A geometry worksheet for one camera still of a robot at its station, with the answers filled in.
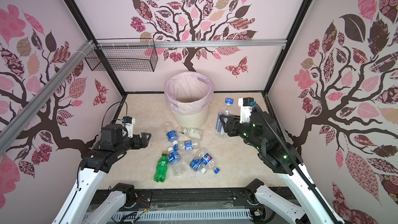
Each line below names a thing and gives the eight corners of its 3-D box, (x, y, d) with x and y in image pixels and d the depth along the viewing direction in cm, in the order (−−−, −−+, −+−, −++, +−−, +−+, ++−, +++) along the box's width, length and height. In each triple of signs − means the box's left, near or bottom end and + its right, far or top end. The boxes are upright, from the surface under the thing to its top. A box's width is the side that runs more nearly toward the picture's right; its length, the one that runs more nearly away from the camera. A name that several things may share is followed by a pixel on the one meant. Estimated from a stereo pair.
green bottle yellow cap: (155, 182, 80) (153, 179, 76) (161, 153, 91) (158, 149, 86) (166, 182, 80) (164, 179, 76) (170, 153, 91) (169, 149, 86)
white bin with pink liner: (169, 133, 100) (160, 104, 77) (174, 103, 117) (168, 72, 94) (212, 133, 100) (215, 104, 77) (211, 103, 117) (213, 72, 94)
